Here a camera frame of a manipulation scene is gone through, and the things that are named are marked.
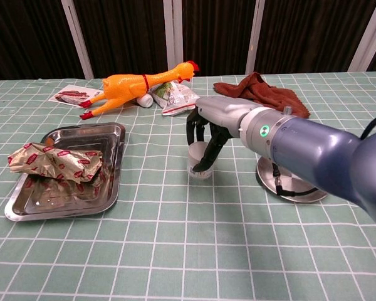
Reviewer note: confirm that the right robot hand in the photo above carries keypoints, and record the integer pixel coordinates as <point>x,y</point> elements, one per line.
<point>222,109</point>

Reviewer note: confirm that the small grey cylinder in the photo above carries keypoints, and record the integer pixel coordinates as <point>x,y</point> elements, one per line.
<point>195,151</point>

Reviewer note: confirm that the brown snack packet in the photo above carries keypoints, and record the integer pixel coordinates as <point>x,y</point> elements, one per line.
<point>59,160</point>

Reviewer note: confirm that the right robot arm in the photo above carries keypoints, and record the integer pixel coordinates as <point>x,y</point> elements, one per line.
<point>316,147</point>

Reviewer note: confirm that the white green snack bag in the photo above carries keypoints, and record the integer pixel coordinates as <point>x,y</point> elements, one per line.
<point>175,100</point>

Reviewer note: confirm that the small picture card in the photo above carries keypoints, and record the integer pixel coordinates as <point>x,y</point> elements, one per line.
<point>69,94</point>

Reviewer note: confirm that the brown cloth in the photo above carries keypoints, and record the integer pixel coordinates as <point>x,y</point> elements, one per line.
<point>260,91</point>

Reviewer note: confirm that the small white bottle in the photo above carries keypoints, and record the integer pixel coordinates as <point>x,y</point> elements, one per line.
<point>145,101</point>

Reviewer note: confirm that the round steel plate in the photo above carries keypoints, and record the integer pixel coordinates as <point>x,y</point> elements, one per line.
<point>266,178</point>

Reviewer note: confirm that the yellow rubber chicken toy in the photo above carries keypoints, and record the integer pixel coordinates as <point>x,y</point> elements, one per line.
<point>122,87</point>

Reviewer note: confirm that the black pleated curtain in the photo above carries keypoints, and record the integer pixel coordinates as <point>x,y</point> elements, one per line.
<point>128,31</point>

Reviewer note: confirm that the green checked tablecloth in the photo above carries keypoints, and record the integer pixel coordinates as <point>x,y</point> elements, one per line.
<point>188,235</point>

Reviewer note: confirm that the rectangular steel tray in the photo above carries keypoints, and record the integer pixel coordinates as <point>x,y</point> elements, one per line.
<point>91,138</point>

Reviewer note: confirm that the white frame post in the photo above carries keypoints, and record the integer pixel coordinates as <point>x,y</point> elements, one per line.
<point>254,37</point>
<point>172,31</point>
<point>78,40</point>
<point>368,34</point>

